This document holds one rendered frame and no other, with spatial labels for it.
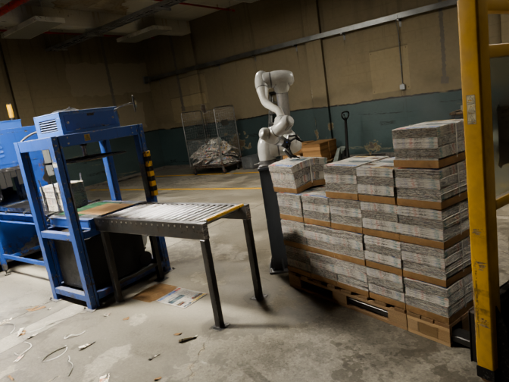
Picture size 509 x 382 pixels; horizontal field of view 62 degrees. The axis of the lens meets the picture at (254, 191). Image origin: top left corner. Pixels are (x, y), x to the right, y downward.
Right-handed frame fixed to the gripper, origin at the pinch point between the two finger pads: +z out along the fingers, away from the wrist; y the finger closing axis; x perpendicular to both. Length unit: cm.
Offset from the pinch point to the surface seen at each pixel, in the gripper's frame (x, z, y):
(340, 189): 61, -8, 31
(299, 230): 13, 9, 64
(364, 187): 83, -9, 29
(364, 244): 76, 11, 64
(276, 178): -9.0, -9.2, 28.0
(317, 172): 12.9, 13.6, 15.4
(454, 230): 134, 13, 45
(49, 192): -217, -130, 88
